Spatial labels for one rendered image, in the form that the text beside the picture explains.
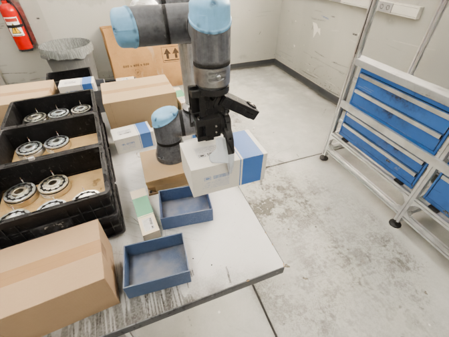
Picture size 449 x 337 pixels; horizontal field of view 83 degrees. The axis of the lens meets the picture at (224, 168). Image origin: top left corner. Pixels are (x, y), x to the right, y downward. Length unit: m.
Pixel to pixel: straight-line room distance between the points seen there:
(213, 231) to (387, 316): 1.17
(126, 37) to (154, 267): 0.70
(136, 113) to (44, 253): 0.92
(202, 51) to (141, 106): 1.09
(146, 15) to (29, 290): 0.72
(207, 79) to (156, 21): 0.15
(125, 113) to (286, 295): 1.40
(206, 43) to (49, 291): 0.71
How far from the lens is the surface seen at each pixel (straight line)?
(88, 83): 1.88
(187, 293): 0.91
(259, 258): 0.96
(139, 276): 0.96
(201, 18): 0.50
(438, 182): 1.98
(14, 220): 0.97
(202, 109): 0.57
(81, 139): 1.42
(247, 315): 1.62
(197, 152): 0.65
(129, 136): 1.42
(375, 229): 2.18
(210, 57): 0.51
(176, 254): 0.97
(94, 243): 0.88
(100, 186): 1.10
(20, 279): 0.92
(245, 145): 0.67
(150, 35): 0.60
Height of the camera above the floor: 1.53
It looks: 41 degrees down
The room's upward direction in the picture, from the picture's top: straight up
